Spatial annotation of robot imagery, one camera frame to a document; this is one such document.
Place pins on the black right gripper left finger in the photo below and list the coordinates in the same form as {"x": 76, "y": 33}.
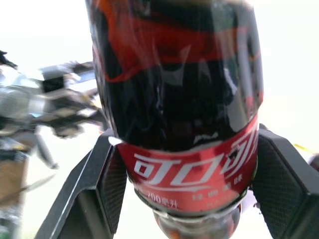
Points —
{"x": 84, "y": 194}

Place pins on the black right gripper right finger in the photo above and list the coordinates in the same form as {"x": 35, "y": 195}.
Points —
{"x": 286, "y": 189}

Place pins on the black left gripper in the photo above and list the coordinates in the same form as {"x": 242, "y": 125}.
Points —
{"x": 67, "y": 112}

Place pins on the cola bottle with red label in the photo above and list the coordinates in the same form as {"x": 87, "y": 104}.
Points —
{"x": 179, "y": 104}

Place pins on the brown taped cardboard box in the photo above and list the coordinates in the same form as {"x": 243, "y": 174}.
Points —
{"x": 11, "y": 174}

